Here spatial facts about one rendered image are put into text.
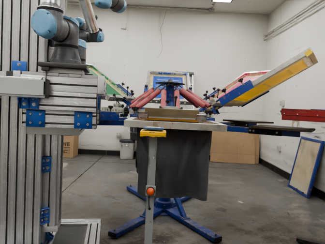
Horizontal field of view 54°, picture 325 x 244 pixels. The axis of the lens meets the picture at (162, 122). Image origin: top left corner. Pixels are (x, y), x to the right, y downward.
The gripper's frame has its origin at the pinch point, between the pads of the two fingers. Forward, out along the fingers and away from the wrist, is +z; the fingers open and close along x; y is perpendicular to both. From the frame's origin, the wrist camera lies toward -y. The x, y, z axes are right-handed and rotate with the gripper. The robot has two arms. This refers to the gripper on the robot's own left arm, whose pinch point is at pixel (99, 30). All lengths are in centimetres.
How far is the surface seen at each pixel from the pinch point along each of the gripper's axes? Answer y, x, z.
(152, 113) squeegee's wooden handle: 58, 63, -17
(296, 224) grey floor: 141, 196, 85
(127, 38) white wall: -59, -131, 362
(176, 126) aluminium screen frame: 59, 94, -69
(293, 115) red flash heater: 39, 164, 19
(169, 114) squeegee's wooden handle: 56, 75, -13
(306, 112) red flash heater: 36, 172, 16
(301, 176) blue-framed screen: 114, 215, 221
